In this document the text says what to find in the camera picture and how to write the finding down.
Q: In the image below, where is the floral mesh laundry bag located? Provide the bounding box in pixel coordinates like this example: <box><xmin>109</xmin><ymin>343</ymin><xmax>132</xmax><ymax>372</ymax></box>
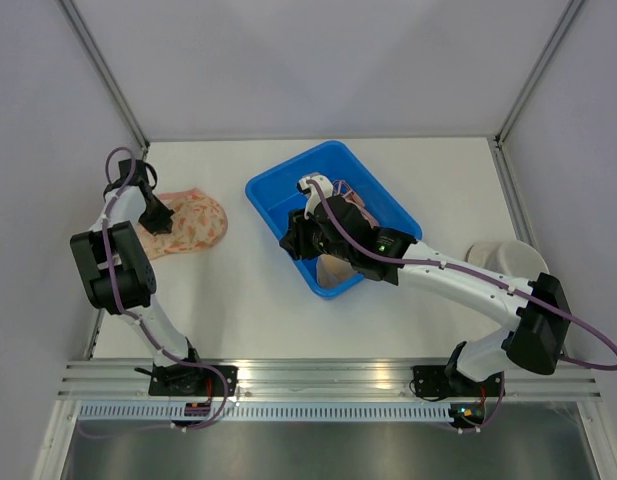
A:
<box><xmin>135</xmin><ymin>188</ymin><xmax>228</xmax><ymax>260</ymax></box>

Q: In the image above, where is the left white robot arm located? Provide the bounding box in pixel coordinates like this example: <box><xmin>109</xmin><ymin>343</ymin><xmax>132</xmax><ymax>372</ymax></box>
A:
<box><xmin>70</xmin><ymin>158</ymin><xmax>206</xmax><ymax>396</ymax></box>

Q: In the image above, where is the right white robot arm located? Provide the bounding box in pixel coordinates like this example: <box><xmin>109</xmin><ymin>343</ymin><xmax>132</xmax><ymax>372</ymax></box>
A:
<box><xmin>279</xmin><ymin>174</ymin><xmax>570</xmax><ymax>395</ymax></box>

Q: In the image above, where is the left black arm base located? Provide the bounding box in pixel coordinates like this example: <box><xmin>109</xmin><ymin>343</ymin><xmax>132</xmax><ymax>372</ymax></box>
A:
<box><xmin>134</xmin><ymin>364</ymin><xmax>238</xmax><ymax>397</ymax></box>

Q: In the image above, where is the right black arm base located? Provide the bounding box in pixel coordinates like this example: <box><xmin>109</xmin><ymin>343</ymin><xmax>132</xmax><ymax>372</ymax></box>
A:
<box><xmin>409</xmin><ymin>365</ymin><xmax>502</xmax><ymax>401</ymax></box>

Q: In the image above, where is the beige bra in bin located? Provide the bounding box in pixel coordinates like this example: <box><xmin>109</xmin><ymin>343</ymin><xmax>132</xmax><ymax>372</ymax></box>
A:
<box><xmin>316</xmin><ymin>180</ymin><xmax>379</xmax><ymax>289</ymax></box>

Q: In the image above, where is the white mesh laundry bag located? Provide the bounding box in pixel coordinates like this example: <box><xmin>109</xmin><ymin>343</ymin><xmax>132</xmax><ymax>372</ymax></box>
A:
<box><xmin>465</xmin><ymin>240</ymin><xmax>549</xmax><ymax>280</ymax></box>

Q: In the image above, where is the blue plastic bin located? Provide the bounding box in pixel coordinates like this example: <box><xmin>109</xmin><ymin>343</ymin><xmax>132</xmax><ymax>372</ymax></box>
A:
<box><xmin>245</xmin><ymin>140</ymin><xmax>423</xmax><ymax>300</ymax></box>

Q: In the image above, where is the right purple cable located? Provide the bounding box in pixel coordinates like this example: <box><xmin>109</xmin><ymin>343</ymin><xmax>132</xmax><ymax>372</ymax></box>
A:
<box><xmin>307</xmin><ymin>179</ymin><xmax>617</xmax><ymax>435</ymax></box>

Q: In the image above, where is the purple cable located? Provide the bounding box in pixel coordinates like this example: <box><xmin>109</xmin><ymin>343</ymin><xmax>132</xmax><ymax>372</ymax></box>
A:
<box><xmin>77</xmin><ymin>146</ymin><xmax>230</xmax><ymax>440</ymax></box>
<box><xmin>307</xmin><ymin>179</ymin><xmax>617</xmax><ymax>435</ymax></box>

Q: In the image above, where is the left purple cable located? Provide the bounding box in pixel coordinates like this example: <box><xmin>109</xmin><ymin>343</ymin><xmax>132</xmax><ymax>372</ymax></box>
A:
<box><xmin>77</xmin><ymin>146</ymin><xmax>230</xmax><ymax>440</ymax></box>

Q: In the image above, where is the aluminium mounting rail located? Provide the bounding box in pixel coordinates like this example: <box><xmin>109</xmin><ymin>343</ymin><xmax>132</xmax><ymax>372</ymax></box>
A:
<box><xmin>57</xmin><ymin>358</ymin><xmax>601</xmax><ymax>402</ymax></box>

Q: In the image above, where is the white slotted cable duct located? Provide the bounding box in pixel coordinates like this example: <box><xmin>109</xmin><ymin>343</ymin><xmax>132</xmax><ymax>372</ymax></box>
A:
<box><xmin>79</xmin><ymin>401</ymin><xmax>452</xmax><ymax>423</ymax></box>

